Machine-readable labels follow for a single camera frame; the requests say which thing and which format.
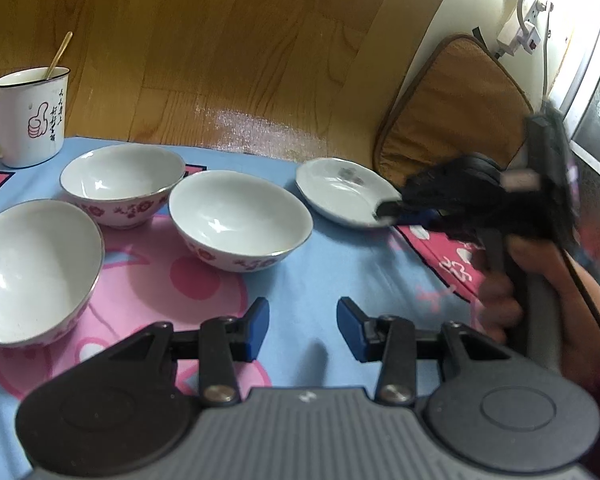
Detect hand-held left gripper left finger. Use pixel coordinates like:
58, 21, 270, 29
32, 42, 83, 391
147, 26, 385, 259
102, 297, 271, 409

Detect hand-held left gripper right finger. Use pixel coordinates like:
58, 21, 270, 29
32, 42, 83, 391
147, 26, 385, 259
336, 296, 513, 407

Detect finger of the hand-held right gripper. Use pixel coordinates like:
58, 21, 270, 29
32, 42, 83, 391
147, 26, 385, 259
395, 209, 476, 241
373, 154, 502, 223

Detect white floral plate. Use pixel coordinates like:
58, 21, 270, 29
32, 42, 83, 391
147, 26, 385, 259
295, 157, 406, 230

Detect white floral bowl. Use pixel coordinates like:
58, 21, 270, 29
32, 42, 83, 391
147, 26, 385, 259
60, 143, 187, 231
168, 170, 314, 274
0, 199, 105, 349

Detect person's right forearm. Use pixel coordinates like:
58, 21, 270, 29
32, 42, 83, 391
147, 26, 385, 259
560, 255, 600, 398

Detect person's right hand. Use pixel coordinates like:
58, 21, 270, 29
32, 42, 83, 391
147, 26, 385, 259
472, 236, 533, 345

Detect blue cartoon printed blanket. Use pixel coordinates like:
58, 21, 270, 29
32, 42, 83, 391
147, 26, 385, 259
0, 135, 600, 468

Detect brown seat cushion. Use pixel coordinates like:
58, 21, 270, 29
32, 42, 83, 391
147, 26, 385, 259
372, 34, 536, 196

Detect white power strip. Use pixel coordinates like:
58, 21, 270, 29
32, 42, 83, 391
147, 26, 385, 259
496, 0, 554, 57

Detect white enamel mug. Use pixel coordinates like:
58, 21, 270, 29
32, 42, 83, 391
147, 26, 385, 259
0, 66, 71, 169

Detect white power cable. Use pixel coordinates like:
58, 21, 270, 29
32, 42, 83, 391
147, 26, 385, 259
540, 7, 552, 103

